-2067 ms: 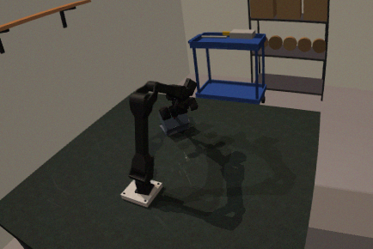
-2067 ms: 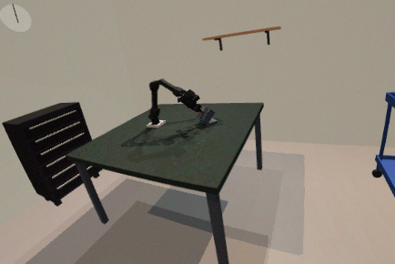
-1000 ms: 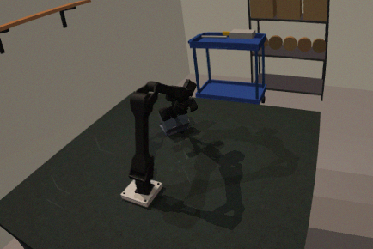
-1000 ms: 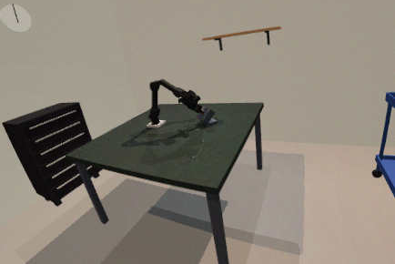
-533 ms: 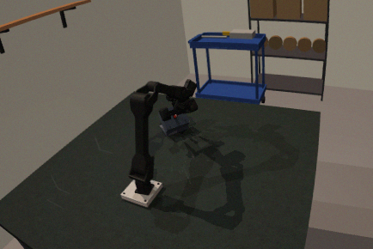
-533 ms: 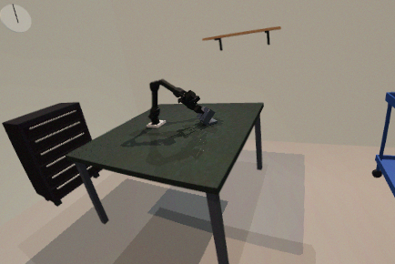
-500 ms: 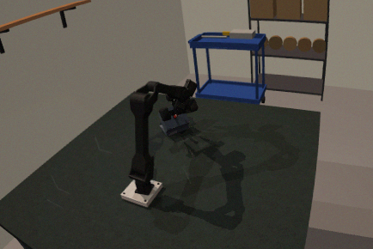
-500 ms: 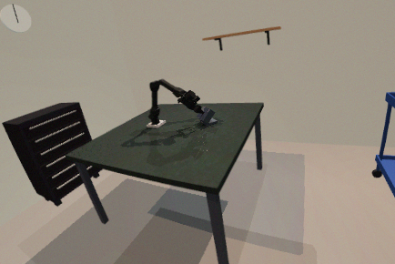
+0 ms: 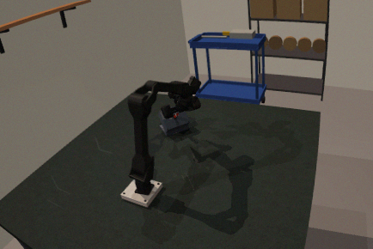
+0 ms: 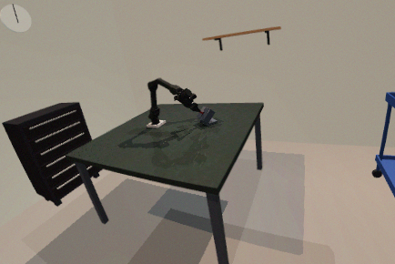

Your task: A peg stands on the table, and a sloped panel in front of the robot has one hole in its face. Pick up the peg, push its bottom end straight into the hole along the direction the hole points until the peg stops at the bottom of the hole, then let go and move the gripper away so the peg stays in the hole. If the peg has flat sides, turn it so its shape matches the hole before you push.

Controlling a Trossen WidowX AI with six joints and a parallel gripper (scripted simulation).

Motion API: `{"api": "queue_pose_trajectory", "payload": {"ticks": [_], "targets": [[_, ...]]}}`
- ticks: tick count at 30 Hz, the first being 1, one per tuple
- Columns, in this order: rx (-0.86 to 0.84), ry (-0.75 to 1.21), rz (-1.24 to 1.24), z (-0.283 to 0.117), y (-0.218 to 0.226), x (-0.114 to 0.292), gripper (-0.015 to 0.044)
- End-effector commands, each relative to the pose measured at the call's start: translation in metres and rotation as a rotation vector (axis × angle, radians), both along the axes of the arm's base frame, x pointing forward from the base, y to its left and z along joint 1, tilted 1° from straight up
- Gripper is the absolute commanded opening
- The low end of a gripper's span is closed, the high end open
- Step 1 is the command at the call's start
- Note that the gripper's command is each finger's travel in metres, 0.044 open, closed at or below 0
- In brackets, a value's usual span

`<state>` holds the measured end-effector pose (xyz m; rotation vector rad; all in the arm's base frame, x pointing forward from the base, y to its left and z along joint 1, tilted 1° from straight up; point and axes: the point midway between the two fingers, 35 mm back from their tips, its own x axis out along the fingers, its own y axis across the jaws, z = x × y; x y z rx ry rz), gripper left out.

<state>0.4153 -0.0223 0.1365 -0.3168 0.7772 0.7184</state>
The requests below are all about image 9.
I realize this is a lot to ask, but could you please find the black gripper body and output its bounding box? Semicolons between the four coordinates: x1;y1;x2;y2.
161;95;201;119

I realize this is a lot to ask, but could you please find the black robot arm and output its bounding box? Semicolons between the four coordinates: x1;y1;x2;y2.
128;76;201;195

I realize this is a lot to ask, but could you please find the grey sloped panel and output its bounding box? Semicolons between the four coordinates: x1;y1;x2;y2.
158;110;190;137

